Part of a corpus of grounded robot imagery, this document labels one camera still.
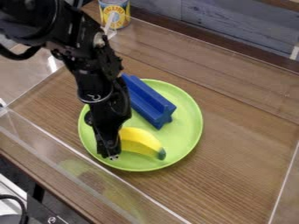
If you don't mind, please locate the yellow labelled tin can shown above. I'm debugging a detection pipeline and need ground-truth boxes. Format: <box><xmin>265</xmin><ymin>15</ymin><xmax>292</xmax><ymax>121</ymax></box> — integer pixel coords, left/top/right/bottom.
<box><xmin>98</xmin><ymin>0</ymin><xmax>131</xmax><ymax>30</ymax></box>

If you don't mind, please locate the green round plate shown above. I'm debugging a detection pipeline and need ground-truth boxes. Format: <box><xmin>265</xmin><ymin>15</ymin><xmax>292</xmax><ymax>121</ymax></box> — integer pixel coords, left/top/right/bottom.
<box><xmin>78</xmin><ymin>79</ymin><xmax>203</xmax><ymax>172</ymax></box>

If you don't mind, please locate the clear acrylic enclosure wall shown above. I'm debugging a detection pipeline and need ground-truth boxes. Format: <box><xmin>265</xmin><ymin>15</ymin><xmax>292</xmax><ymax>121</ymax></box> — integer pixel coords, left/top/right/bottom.
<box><xmin>0</xmin><ymin>10</ymin><xmax>299</xmax><ymax>224</ymax></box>

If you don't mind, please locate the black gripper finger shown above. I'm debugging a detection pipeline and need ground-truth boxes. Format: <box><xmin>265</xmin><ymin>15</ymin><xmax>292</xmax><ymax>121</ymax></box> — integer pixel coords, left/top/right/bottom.
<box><xmin>94</xmin><ymin>127</ymin><xmax>122</xmax><ymax>159</ymax></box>

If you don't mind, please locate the black cable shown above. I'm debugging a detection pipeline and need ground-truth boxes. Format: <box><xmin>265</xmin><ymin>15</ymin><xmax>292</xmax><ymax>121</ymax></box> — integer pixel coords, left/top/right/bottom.
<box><xmin>0</xmin><ymin>194</ymin><xmax>29</xmax><ymax>224</ymax></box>

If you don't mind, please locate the blue star-shaped block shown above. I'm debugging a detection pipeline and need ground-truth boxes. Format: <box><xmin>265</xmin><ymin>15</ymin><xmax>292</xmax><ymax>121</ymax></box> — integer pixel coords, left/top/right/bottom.
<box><xmin>122</xmin><ymin>73</ymin><xmax>177</xmax><ymax>130</ymax></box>

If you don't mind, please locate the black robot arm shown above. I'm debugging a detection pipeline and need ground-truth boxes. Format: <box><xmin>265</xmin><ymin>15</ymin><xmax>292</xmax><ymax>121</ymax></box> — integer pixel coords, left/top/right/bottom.
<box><xmin>0</xmin><ymin>0</ymin><xmax>131</xmax><ymax>159</ymax></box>

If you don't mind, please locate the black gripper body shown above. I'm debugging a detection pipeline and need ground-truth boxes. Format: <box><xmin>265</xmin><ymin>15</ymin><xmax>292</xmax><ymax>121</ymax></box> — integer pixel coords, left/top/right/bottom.
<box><xmin>51</xmin><ymin>17</ymin><xmax>131</xmax><ymax>137</ymax></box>

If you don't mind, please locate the yellow toy banana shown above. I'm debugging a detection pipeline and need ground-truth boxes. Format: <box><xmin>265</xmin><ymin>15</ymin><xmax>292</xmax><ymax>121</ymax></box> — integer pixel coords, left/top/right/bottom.
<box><xmin>119</xmin><ymin>127</ymin><xmax>166</xmax><ymax>160</ymax></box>

